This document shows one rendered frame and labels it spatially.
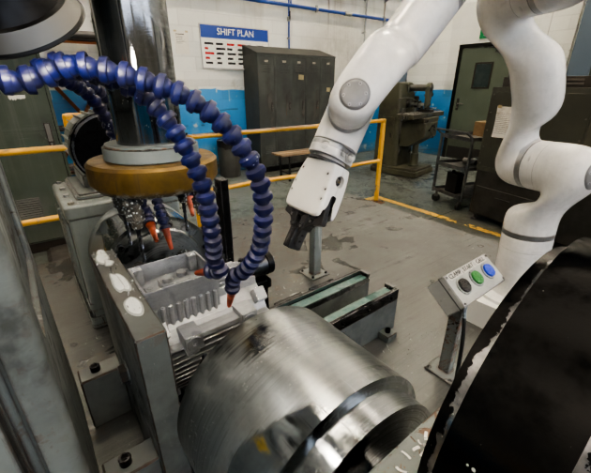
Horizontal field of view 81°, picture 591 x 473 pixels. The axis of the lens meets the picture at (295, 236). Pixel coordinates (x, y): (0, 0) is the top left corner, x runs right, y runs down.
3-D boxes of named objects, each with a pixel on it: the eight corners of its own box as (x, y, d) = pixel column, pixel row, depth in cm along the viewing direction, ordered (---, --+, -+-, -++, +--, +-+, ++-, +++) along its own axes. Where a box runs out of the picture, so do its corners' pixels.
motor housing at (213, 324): (175, 422, 57) (157, 329, 50) (143, 357, 71) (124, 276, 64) (275, 367, 69) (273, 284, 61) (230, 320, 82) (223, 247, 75)
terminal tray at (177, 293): (152, 334, 54) (144, 296, 51) (134, 303, 62) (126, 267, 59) (222, 307, 61) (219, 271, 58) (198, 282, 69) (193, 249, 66)
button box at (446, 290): (447, 317, 70) (466, 307, 66) (425, 286, 72) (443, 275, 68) (488, 289, 79) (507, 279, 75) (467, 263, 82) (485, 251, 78)
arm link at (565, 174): (523, 222, 100) (541, 136, 91) (594, 246, 84) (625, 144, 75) (491, 229, 96) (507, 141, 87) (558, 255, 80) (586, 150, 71)
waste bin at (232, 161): (235, 172, 618) (233, 137, 594) (246, 175, 590) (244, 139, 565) (215, 175, 597) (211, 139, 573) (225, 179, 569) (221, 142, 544)
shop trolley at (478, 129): (507, 204, 450) (528, 123, 409) (451, 212, 423) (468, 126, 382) (475, 193, 495) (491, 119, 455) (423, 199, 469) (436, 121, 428)
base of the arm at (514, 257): (498, 270, 112) (508, 216, 105) (567, 296, 97) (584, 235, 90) (463, 290, 103) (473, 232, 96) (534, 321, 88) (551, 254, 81)
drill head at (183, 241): (125, 355, 72) (98, 247, 62) (89, 276, 102) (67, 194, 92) (233, 312, 86) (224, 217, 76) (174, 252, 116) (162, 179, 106)
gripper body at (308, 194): (361, 170, 63) (337, 226, 64) (324, 160, 71) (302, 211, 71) (337, 153, 58) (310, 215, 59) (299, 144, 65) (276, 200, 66)
